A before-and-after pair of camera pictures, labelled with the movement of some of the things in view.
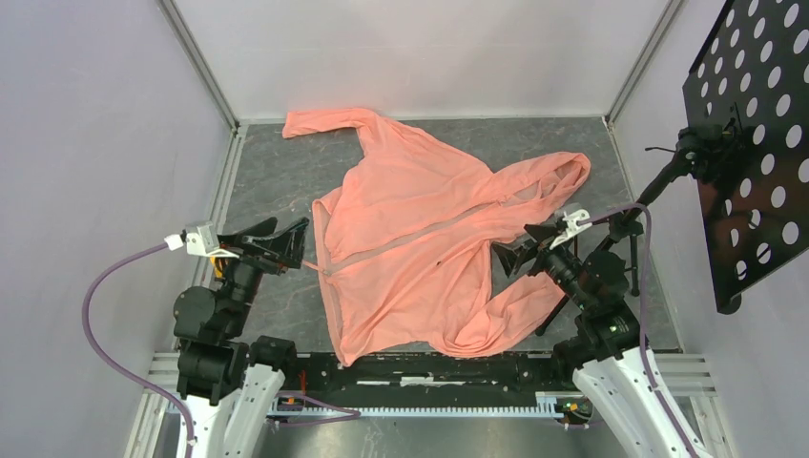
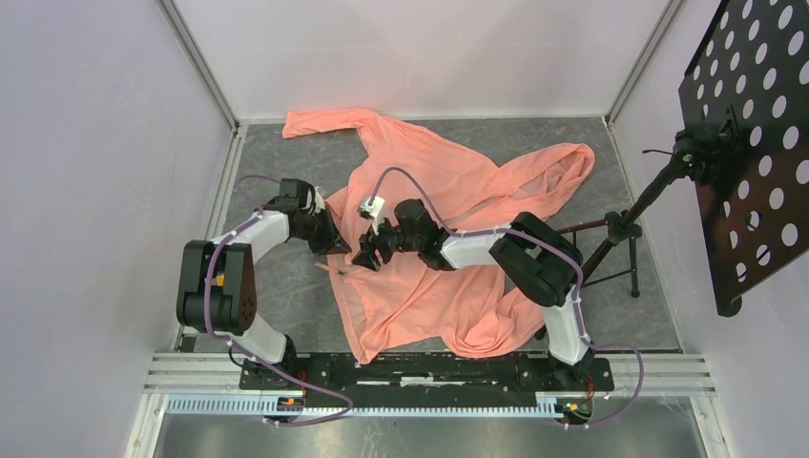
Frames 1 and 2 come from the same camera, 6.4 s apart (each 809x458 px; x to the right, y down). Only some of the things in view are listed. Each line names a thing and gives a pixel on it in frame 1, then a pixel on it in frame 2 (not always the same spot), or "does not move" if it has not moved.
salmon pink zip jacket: (404, 236) does not move
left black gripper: (285, 244) to (331, 242)
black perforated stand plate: (753, 70) does not move
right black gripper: (508, 257) to (367, 244)
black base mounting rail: (477, 375) does not move
